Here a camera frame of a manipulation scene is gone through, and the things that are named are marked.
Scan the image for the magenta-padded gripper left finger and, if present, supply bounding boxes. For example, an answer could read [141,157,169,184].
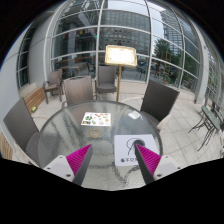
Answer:
[43,143,94,187]

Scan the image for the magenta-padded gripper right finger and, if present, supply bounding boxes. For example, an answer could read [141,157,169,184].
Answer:
[133,143,185,187]

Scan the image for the white mouse pad with drawing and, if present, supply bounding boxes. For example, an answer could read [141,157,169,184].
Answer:
[114,134,160,167]

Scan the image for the beige tape roll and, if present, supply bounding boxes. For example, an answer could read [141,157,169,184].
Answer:
[88,128,102,139]

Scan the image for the printed picture sheet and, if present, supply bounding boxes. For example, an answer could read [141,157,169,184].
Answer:
[80,111,112,128]

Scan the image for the wooden slatted bench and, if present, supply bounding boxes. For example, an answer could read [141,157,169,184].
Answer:
[20,83,46,114]
[0,131,14,160]

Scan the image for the green metal round table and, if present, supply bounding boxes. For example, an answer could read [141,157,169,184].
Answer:
[188,105,222,153]

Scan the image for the grey wicker armchair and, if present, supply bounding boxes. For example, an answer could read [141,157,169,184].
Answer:
[95,65,118,101]
[42,68,64,105]

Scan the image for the black metal chair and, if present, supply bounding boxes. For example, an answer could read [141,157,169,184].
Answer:
[214,99,224,134]

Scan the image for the gold menu stand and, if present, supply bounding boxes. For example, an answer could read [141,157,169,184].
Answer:
[104,45,139,103]

